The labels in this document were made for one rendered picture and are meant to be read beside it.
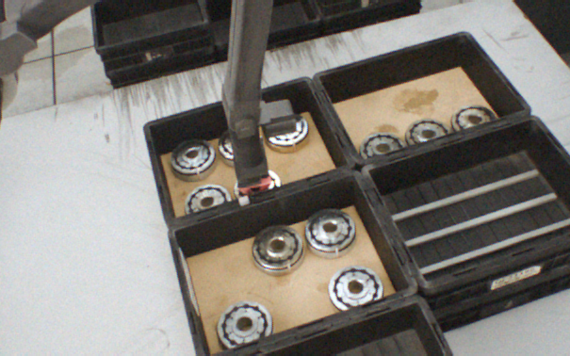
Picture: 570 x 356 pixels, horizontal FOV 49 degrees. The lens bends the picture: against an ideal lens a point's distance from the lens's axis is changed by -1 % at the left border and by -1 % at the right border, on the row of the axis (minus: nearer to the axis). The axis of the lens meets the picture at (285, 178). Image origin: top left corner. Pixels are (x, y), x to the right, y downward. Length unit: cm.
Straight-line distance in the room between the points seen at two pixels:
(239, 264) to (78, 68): 208
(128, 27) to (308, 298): 154
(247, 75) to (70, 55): 232
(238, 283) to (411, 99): 62
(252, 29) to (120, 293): 74
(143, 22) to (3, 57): 163
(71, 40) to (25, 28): 252
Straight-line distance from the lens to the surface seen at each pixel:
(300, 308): 123
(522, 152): 149
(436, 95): 158
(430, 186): 139
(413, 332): 121
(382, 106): 155
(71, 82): 316
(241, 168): 127
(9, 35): 89
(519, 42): 196
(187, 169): 143
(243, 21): 96
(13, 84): 141
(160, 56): 232
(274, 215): 129
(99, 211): 164
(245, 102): 110
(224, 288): 128
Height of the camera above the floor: 192
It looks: 51 degrees down
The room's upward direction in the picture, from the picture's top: 9 degrees counter-clockwise
